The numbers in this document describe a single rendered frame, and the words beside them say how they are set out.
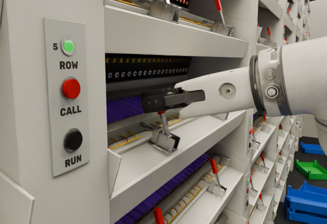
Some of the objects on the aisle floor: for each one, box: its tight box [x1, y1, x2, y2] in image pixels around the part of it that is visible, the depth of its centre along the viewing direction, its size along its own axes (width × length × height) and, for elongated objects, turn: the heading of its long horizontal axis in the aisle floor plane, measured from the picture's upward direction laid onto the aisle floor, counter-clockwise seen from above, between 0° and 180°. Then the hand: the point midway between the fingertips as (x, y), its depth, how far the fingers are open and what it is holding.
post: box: [184, 0, 259, 224], centre depth 91 cm, size 20×9×176 cm
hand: (157, 100), depth 43 cm, fingers closed
